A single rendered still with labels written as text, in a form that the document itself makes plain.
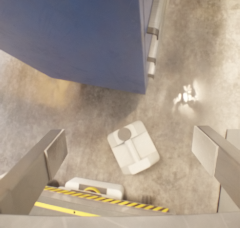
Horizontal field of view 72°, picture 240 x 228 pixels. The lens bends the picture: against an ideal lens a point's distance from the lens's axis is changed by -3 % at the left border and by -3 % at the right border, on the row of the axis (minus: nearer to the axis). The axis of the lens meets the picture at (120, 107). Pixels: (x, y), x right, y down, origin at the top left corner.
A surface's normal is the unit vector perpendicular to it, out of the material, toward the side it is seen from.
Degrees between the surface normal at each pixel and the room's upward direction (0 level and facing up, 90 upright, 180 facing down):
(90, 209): 0
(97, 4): 90
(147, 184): 0
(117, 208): 0
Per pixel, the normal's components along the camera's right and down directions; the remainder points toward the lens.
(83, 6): -0.22, 0.97
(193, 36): -0.16, -0.13
